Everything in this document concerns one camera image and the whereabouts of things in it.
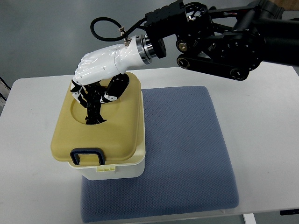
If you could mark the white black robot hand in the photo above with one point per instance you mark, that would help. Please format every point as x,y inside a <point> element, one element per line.
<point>106,63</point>

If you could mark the black lid handle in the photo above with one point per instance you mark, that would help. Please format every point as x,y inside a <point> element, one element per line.
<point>93,107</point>

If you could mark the yellow storage box lid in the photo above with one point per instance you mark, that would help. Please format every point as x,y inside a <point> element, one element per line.
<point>118,137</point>

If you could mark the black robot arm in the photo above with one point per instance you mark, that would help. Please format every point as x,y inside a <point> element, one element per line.
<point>229,42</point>

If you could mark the white storage box base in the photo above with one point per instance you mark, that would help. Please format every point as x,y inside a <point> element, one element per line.
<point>130,168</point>

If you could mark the dark blue front latch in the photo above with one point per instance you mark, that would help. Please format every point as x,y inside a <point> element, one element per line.
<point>76,154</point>

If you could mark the patterned fabric at left edge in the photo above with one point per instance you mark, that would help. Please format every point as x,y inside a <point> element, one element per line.
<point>4,93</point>

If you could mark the blue grey cushion mat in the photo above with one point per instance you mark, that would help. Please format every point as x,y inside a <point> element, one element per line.
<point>187,165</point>

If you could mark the black object at bottom right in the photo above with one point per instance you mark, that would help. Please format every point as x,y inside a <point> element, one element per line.
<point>289,212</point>

